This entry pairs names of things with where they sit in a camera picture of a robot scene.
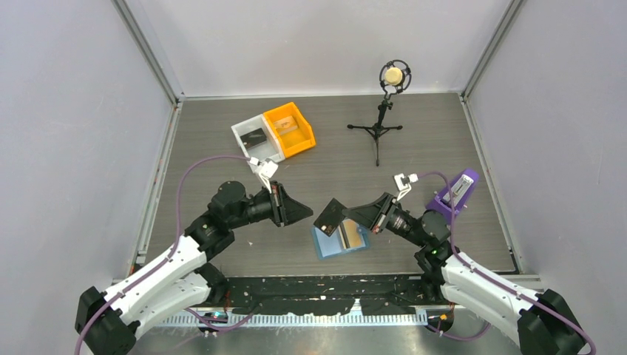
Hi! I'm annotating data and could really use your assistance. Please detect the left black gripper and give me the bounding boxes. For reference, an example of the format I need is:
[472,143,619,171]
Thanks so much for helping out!
[228,180,312,229]

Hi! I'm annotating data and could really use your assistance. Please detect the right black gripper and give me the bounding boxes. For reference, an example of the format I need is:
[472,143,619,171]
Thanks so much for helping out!
[342,192,427,248]

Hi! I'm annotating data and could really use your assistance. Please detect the blue card holder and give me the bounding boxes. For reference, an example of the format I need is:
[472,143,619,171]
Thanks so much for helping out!
[311,224,370,260]

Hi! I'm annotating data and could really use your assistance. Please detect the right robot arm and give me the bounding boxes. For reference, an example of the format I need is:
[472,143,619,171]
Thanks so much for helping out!
[342,193,591,354]

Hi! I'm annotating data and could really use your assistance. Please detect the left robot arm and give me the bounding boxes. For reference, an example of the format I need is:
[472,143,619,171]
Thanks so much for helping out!
[75,180,313,354]

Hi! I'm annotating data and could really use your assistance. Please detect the gold credit card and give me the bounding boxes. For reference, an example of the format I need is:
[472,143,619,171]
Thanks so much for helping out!
[339,219,364,249]

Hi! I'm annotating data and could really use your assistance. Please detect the card in orange bin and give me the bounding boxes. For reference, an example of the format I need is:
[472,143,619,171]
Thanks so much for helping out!
[273,115,299,136]

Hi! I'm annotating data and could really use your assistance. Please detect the white plastic bin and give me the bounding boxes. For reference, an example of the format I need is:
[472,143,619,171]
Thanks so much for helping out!
[231,114,285,163]

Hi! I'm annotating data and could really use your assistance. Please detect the orange plastic bin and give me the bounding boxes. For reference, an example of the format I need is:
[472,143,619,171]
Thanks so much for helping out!
[263,102,316,158]

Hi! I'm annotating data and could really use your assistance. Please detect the black tripod mic stand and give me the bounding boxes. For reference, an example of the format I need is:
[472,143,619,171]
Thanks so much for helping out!
[347,93,404,166]

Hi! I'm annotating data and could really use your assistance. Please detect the purple metronome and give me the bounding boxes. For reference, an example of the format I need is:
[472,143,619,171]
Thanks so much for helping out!
[426,169,480,225]

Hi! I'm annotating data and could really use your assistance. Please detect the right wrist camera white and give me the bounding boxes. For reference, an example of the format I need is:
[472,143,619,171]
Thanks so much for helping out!
[393,173,419,201]

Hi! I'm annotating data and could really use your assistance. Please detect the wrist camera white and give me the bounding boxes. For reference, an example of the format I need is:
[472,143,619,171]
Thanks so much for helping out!
[393,173,419,201]
[248,157,278,192]

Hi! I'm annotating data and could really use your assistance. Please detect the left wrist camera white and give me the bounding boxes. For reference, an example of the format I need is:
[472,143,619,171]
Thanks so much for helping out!
[248,157,278,192]

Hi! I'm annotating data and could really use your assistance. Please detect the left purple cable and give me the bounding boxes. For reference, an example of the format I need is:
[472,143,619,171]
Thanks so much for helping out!
[73,155,258,355]

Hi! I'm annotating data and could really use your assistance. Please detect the purple cable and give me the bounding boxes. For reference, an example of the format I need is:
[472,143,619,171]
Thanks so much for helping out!
[73,155,258,355]
[416,171,597,355]

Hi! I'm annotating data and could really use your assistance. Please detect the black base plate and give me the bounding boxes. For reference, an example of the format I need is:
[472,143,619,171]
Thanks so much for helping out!
[199,274,453,316]

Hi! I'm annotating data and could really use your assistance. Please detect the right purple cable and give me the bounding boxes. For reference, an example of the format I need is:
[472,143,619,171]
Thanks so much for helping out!
[416,171,597,355]

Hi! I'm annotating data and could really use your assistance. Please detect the microphone with shock mount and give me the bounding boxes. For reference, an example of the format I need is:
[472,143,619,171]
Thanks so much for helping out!
[379,59,412,96]

